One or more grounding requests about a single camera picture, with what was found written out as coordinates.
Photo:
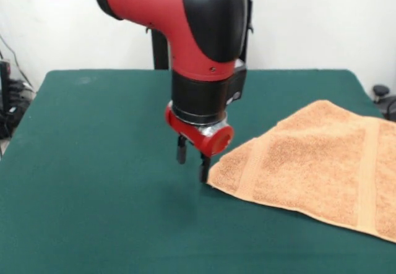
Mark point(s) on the black office chair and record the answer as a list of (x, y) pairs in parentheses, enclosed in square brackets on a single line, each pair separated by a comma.
[(385, 101)]

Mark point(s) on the dark green tablecloth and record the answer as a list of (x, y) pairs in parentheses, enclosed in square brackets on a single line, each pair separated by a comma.
[(92, 193)]

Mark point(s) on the black electronics box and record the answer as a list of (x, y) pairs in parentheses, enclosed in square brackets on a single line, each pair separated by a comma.
[(5, 85)]

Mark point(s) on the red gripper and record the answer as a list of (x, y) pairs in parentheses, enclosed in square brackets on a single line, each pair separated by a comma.
[(201, 138)]

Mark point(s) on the orange terry towel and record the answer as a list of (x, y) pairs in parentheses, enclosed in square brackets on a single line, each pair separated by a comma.
[(309, 162)]

